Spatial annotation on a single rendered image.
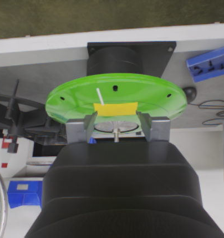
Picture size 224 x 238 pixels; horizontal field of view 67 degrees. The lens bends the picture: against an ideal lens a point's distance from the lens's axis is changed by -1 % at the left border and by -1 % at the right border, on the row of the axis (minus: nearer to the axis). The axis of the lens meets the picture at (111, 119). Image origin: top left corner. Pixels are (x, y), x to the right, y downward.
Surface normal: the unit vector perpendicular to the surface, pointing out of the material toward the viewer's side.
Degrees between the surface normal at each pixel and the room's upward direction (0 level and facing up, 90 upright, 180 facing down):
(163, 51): 0
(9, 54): 0
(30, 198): 90
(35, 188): 99
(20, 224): 90
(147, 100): 23
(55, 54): 0
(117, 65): 90
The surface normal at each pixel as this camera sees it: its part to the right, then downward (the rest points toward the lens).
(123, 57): 0.27, -0.30
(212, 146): -0.07, -0.31
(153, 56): 0.02, 0.95
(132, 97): 0.10, 0.76
